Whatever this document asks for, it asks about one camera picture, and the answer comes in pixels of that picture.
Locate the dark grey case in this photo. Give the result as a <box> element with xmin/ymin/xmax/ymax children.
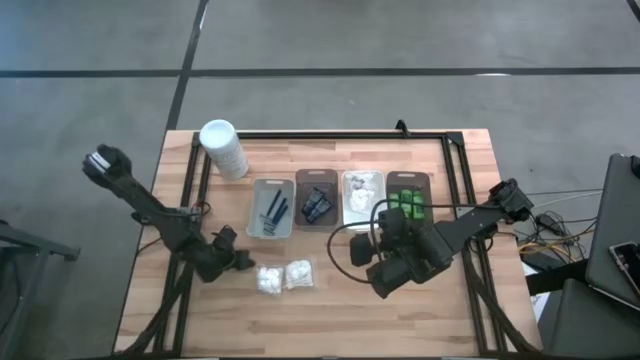
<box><xmin>547</xmin><ymin>277</ymin><xmax>640</xmax><ymax>360</ymax></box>

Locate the grey laptop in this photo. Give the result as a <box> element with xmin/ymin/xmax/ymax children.
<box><xmin>584</xmin><ymin>152</ymin><xmax>640</xmax><ymax>311</ymax></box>

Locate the dark plastic bin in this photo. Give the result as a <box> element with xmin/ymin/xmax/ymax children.
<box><xmin>384</xmin><ymin>170</ymin><xmax>434</xmax><ymax>226</ymax></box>
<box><xmin>293</xmin><ymin>168</ymin><xmax>340</xmax><ymax>232</ymax></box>

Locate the dark blue razor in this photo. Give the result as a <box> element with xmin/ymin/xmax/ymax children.
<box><xmin>259</xmin><ymin>188</ymin><xmax>283</xmax><ymax>234</ymax></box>
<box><xmin>267</xmin><ymin>197</ymin><xmax>290</xmax><ymax>236</ymax></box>

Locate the black sachet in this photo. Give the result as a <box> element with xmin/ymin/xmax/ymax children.
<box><xmin>301</xmin><ymin>187</ymin><xmax>324</xmax><ymax>217</ymax></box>
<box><xmin>309</xmin><ymin>195</ymin><xmax>335</xmax><ymax>225</ymax></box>

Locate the white plastic bin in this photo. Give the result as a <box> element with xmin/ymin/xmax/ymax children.
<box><xmin>340</xmin><ymin>169</ymin><xmax>387</xmax><ymax>232</ymax></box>

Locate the grey cable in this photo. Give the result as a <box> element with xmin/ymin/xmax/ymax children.
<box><xmin>527</xmin><ymin>187</ymin><xmax>604</xmax><ymax>199</ymax></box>

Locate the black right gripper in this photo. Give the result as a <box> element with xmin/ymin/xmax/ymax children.
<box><xmin>349</xmin><ymin>207</ymin><xmax>454</xmax><ymax>300</ymax></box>

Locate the printed clear bag of cotton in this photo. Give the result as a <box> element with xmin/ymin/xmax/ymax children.
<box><xmin>347</xmin><ymin>172</ymin><xmax>382</xmax><ymax>195</ymax></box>

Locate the yellow cable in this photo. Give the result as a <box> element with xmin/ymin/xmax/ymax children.
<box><xmin>519</xmin><ymin>239</ymin><xmax>569</xmax><ymax>257</ymax></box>

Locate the framed tablet device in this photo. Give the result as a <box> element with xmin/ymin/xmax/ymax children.
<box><xmin>608</xmin><ymin>240</ymin><xmax>640</xmax><ymax>297</ymax></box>

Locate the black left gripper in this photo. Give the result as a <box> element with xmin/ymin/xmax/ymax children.
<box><xmin>198</xmin><ymin>225</ymin><xmax>257</xmax><ymax>284</ymax></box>

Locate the white paper sheet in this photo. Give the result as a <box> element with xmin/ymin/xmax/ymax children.
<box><xmin>522</xmin><ymin>262</ymin><xmax>550</xmax><ymax>322</ymax></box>

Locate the grey metal stand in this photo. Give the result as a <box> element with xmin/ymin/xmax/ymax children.
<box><xmin>0</xmin><ymin>218</ymin><xmax>81</xmax><ymax>360</ymax></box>

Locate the light grey plastic bin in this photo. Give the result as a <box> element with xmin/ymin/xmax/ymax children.
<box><xmin>245</xmin><ymin>178</ymin><xmax>297</xmax><ymax>240</ymax></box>

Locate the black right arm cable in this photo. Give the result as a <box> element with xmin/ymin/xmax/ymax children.
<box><xmin>327</xmin><ymin>198</ymin><xmax>501</xmax><ymax>285</ymax></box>

